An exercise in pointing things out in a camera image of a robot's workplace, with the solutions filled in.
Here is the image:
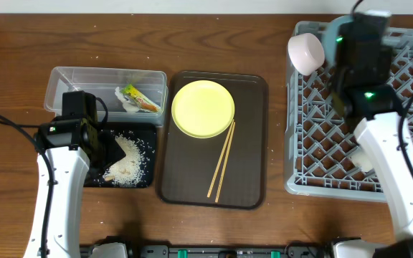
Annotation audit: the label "clear plastic bin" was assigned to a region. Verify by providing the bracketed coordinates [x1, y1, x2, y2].
[44, 67, 168, 127]

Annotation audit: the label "light blue bowl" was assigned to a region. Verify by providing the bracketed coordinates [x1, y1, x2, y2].
[321, 15, 353, 66]

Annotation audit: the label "wooden chopstick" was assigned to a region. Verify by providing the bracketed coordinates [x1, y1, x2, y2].
[215, 121, 236, 203]
[206, 119, 234, 198]

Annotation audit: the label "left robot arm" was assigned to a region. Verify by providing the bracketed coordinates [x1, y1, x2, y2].
[24, 119, 125, 257]

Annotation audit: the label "white tissue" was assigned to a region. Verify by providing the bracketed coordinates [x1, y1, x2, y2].
[115, 87, 141, 113]

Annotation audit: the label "dark brown serving tray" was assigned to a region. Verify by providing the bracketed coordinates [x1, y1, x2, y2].
[156, 71, 268, 210]

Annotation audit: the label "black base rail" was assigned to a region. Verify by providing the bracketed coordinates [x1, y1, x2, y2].
[79, 236, 386, 258]

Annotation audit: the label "small white cup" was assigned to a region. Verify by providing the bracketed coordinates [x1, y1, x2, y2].
[351, 150, 373, 173]

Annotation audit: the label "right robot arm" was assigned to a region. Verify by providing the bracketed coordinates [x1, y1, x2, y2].
[323, 32, 413, 257]

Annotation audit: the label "green snack wrapper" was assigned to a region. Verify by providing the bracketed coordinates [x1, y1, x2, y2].
[120, 84, 161, 113]

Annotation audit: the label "black waste tray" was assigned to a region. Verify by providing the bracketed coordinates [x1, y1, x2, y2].
[84, 123, 157, 188]

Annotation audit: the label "yellow plate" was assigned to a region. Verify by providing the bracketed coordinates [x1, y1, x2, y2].
[171, 80, 235, 138]

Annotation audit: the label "grey dishwasher rack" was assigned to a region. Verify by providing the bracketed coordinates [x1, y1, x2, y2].
[284, 27, 413, 202]

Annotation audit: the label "rice and food scraps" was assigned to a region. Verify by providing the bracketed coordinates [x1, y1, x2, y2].
[103, 134, 144, 187]

